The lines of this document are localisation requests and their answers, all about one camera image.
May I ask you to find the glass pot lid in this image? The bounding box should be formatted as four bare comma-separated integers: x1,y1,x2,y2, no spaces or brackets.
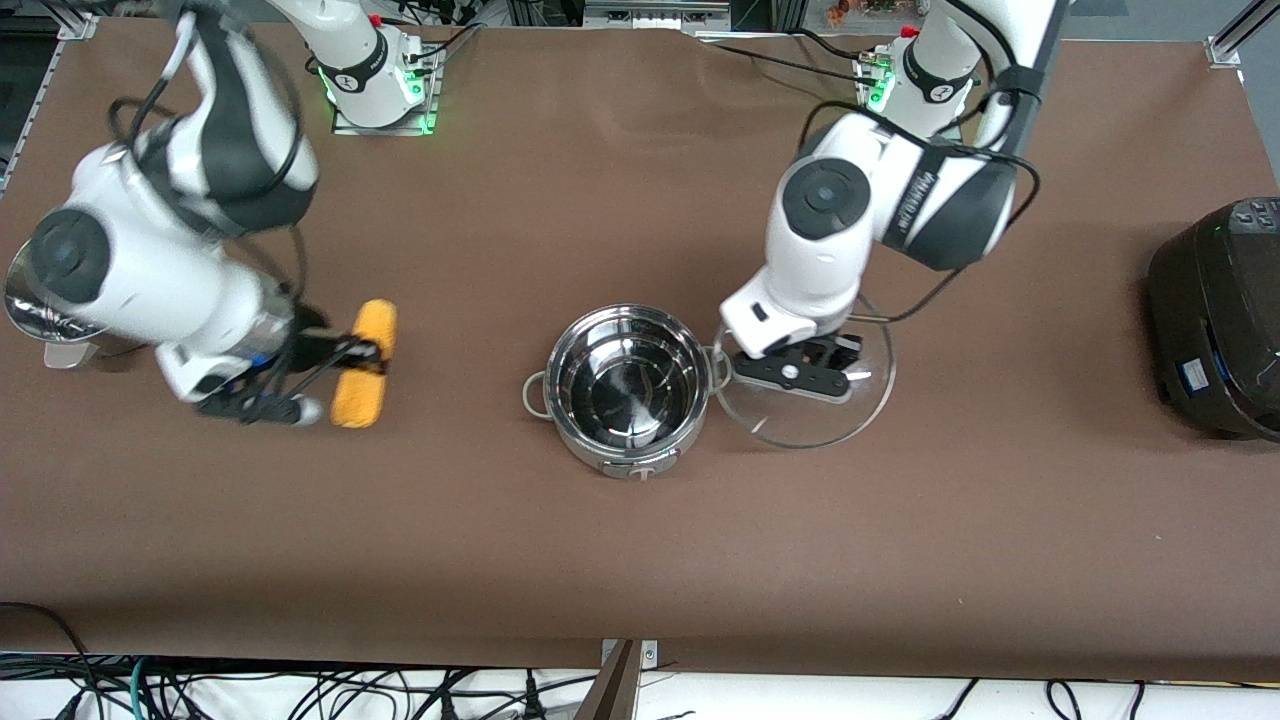
711,297,898,450

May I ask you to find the metal table bracket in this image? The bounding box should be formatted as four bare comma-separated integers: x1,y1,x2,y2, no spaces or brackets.
600,639,660,670

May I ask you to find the yellow corn cob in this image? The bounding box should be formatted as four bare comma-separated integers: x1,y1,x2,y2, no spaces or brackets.
329,298,399,430

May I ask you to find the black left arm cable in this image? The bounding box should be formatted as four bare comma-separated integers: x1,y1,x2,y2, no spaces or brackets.
798,58,1043,327

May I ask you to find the black table cable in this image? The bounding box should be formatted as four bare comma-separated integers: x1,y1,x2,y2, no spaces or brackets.
694,27,893,87

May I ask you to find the stainless steel pot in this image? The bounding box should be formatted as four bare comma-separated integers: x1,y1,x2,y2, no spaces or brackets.
521,303,734,482

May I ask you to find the black rice cooker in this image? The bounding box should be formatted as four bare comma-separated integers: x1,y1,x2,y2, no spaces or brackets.
1144,196,1280,444

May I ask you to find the metal steamer bowl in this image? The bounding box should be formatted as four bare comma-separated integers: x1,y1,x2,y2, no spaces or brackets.
4,240,141,372

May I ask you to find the black floor cable loop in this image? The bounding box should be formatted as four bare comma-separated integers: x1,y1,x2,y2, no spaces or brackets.
0,600,97,693

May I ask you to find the brown post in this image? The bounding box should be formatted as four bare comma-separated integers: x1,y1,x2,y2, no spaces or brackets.
574,640,642,720

